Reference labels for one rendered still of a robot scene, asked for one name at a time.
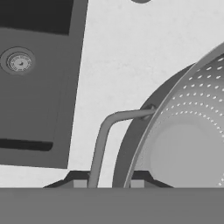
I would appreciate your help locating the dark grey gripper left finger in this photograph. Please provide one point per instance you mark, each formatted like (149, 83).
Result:
(76, 178)

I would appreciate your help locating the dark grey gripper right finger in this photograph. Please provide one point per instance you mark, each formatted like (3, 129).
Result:
(143, 178)

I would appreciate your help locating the grey metal colander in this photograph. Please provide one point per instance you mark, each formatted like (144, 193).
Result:
(186, 131)

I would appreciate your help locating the dark grey sink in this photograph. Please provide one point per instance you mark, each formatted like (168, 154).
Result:
(35, 87)

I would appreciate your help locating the dark round object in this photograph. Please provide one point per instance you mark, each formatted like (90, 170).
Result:
(141, 1)

